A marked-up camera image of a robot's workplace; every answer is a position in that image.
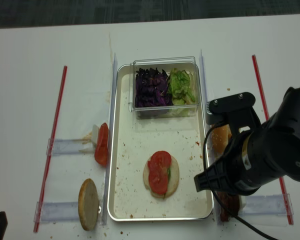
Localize right lower clear holder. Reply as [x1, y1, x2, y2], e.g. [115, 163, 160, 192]
[239, 194, 294, 216]

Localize green lettuce pieces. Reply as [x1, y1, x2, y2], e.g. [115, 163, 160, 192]
[168, 68, 197, 106]

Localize clear plastic salad container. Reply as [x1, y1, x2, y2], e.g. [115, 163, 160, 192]
[129, 56, 201, 119]

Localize long clear divider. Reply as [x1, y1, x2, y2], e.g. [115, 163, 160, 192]
[101, 53, 118, 226]
[199, 50, 222, 226]

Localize left long clear divider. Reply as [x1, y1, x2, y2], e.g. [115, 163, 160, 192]
[101, 53, 118, 226]

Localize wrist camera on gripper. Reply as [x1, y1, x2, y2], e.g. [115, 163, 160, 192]
[204, 92, 261, 137]

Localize bottom bun on tray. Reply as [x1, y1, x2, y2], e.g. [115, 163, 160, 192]
[142, 155, 180, 199]

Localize white stopper by tomato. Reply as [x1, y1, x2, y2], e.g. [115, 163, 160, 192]
[90, 124, 100, 145]

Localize sesame burger buns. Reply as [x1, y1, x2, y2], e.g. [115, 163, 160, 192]
[211, 124, 232, 154]

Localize red tape strip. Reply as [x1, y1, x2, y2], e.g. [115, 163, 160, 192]
[251, 54, 294, 225]
[33, 65, 68, 234]

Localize right long clear divider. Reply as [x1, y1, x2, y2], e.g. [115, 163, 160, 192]
[199, 50, 222, 226]

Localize left red tape strip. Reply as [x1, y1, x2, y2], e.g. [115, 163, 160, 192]
[33, 65, 68, 234]

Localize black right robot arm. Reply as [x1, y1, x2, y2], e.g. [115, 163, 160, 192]
[194, 87, 300, 196]

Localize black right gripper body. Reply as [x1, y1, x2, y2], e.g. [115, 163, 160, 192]
[194, 139, 260, 196]

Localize spare tomato slices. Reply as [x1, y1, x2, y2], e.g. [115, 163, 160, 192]
[94, 122, 109, 167]

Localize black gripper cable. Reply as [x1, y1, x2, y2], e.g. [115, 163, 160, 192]
[203, 122, 278, 240]

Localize stack of meat patties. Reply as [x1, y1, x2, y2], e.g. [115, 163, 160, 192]
[217, 192, 241, 222]

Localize purple cabbage shreds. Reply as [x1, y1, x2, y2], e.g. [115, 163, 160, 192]
[134, 68, 173, 108]

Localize white metal tray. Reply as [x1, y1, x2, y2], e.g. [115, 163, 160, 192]
[107, 65, 214, 222]

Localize tomato slices on bun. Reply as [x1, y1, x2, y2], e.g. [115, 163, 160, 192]
[147, 150, 172, 195]

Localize bun half standing left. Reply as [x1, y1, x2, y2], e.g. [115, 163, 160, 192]
[78, 178, 99, 231]

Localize right red tape strip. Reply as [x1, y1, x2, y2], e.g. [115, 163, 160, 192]
[251, 54, 294, 225]

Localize left lower clear holder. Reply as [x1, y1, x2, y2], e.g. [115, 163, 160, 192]
[33, 202, 80, 223]

